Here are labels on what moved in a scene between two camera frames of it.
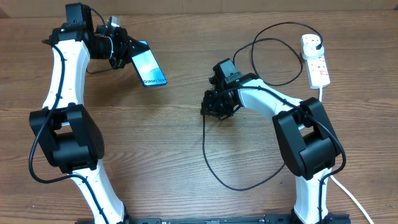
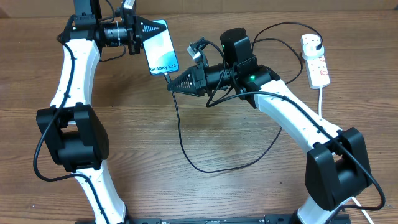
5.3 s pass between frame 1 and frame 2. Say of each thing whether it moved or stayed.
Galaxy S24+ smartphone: moved
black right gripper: moved
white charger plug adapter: stayed
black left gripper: moved
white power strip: stayed
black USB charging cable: moved
